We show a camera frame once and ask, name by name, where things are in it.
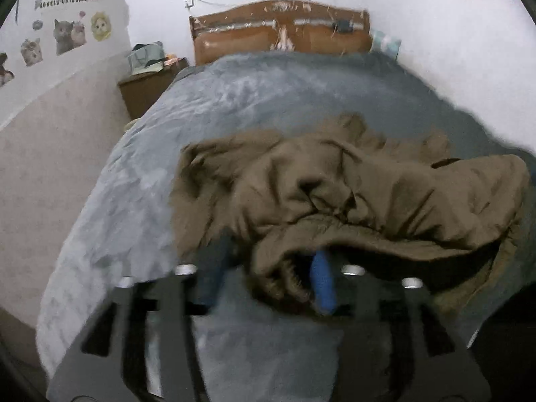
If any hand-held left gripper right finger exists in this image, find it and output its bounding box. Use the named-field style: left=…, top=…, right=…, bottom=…
left=310, top=250, right=491, bottom=402

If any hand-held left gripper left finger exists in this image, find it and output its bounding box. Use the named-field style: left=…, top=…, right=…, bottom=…
left=48, top=226, right=236, bottom=402

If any brown jacket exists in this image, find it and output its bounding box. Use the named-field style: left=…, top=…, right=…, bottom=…
left=170, top=113, right=530, bottom=317

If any grey bed blanket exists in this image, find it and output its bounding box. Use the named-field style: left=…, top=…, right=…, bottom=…
left=36, top=50, right=536, bottom=402

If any wooden nightstand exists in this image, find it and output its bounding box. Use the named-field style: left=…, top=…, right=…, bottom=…
left=118, top=58, right=189, bottom=120

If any green cloth bag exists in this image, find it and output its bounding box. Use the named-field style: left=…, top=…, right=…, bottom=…
left=128, top=42, right=165, bottom=74

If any wooden headboard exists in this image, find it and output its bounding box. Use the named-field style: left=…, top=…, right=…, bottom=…
left=189, top=0, right=373, bottom=66

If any light blue pillow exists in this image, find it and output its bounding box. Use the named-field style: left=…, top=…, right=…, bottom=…
left=370, top=29, right=402, bottom=58

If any group of cat wall stickers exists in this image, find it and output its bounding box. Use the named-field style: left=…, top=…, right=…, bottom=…
left=0, top=0, right=112, bottom=87

